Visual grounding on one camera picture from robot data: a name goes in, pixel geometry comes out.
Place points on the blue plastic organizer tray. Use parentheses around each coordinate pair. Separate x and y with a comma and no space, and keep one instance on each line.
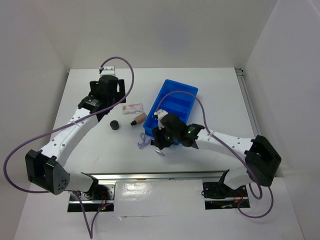
(180,104)

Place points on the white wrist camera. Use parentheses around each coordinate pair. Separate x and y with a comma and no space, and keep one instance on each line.
(107,70)
(159,114)

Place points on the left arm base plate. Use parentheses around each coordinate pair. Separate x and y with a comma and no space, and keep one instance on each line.
(103,200)

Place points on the aluminium rail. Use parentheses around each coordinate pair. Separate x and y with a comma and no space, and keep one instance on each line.
(247,101)
(205,176)

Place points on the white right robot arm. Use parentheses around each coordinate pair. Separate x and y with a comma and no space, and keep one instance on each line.
(260,160)

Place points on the beige foundation bottle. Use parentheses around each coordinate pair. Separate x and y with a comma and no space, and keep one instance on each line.
(139,119)

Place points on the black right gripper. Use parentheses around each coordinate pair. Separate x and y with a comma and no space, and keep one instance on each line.
(159,139)

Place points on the pink sachet packet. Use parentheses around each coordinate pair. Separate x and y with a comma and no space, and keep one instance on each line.
(129,109)

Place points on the aluminium right side rail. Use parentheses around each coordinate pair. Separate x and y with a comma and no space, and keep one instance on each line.
(247,101)

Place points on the aluminium front rail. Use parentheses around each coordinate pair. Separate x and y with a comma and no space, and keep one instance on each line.
(205,176)

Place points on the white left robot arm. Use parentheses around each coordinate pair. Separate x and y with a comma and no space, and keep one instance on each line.
(45,167)

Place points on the silver small tube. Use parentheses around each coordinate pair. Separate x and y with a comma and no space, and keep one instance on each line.
(159,152)

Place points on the black round jar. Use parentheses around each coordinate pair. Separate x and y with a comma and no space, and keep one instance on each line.
(114,124)

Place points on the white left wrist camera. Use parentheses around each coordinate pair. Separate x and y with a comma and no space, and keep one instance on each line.
(107,70)

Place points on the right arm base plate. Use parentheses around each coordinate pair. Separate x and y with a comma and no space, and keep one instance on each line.
(218,197)

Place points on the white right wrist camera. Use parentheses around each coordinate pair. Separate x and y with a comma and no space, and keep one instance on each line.
(159,114)

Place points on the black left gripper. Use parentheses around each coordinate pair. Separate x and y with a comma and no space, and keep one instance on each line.
(118,95)

